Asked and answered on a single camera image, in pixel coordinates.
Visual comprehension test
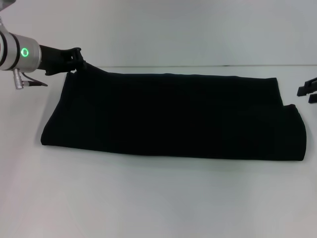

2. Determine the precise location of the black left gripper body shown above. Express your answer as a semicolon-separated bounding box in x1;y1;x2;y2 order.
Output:
38;44;73;76

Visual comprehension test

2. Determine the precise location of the black t-shirt with FREE print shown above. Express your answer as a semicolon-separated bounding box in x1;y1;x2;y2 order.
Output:
40;63;308;164

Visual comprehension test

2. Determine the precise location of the grey left arm cable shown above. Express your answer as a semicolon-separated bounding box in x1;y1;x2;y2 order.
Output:
12;68;49;90

